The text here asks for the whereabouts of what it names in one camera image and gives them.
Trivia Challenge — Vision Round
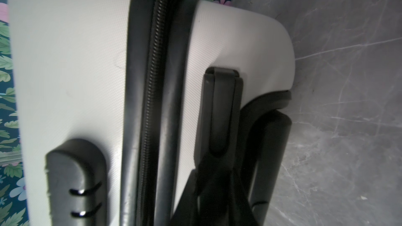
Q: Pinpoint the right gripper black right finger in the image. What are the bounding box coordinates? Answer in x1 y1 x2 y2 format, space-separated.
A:
228 170 258 226

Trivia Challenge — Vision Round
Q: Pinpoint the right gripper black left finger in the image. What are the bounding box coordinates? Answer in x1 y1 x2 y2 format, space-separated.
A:
170 169 198 226

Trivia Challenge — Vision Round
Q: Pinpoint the white hard-shell suitcase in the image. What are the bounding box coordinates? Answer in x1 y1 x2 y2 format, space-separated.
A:
8 0 295 226

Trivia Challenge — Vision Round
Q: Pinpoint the aluminium frame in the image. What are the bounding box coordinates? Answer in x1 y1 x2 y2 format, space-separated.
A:
0 151 23 166

